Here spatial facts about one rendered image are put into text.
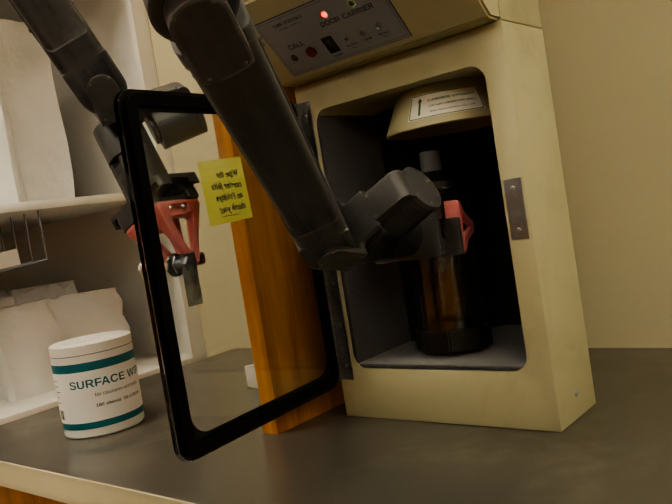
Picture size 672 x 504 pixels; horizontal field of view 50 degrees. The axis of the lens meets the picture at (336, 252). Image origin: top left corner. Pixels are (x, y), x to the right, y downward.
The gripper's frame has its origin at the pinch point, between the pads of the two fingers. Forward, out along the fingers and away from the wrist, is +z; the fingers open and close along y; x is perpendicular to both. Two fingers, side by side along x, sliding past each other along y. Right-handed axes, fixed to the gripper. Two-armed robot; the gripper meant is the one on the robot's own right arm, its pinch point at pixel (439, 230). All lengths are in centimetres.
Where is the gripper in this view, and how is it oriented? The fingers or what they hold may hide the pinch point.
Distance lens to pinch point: 99.4
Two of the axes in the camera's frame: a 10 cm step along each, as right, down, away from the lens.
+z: 6.1, -0.8, 7.9
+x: 1.3, 9.9, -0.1
